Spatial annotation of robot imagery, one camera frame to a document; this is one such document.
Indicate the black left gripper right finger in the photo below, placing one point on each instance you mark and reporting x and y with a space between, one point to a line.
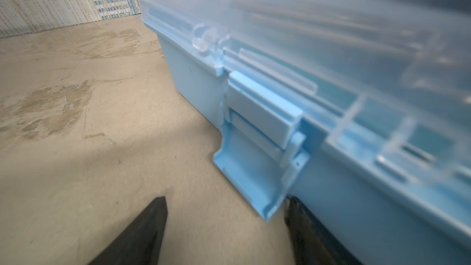
312 242

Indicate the blue plastic tool box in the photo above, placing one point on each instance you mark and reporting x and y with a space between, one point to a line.
356 111

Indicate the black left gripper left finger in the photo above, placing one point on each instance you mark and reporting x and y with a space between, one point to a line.
140 242

